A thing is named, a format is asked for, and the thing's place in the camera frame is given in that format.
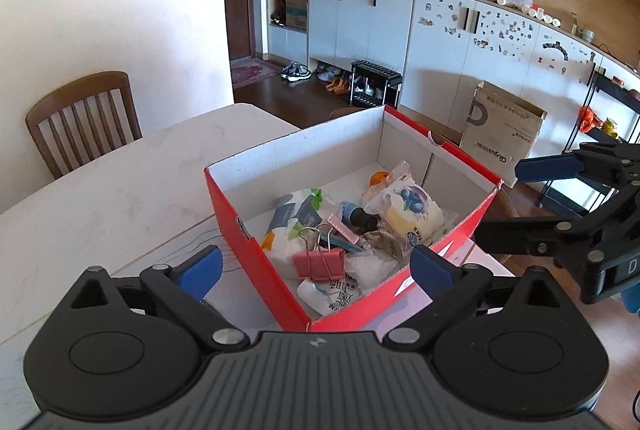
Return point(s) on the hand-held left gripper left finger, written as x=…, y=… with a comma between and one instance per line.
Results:
x=202, y=270

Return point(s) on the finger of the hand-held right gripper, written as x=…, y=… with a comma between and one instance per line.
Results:
x=520, y=235
x=550, y=167

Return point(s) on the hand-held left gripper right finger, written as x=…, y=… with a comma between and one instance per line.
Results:
x=432, y=272

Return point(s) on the brown snack packet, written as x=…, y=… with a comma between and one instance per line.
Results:
x=382, y=244

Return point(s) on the clear plastic wrap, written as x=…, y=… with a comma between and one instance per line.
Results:
x=370, y=270

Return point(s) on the bread pack with blueberry print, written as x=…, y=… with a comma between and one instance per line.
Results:
x=405, y=210

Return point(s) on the orange tangerine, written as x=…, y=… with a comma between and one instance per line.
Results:
x=380, y=177
x=268, y=241

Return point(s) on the red cardboard box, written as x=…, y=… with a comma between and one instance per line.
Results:
x=360, y=312

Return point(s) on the wipes pack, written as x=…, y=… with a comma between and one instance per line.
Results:
x=295, y=210

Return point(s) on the pink binder clip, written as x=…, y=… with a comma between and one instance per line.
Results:
x=320, y=262

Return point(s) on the large cardboard box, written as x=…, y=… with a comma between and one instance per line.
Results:
x=500, y=134

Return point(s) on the red orange ornament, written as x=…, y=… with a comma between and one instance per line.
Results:
x=590, y=119

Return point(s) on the black metal shelf rack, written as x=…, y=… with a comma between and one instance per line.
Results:
x=610, y=89

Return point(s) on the wooden chair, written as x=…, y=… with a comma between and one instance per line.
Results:
x=80, y=119

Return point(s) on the black shoe rack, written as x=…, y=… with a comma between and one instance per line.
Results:
x=375, y=82

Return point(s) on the red patterned doormat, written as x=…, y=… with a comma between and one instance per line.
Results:
x=252, y=74

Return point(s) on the orange slippers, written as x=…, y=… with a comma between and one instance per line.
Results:
x=337, y=84

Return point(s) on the blue sneakers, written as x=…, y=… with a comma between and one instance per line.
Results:
x=296, y=72

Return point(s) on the white shoes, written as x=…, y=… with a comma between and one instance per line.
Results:
x=330, y=72

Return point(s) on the printed cardboard box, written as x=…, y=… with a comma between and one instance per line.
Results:
x=296, y=7

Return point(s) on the white wooden wall cabinet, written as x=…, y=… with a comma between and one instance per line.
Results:
x=360, y=24

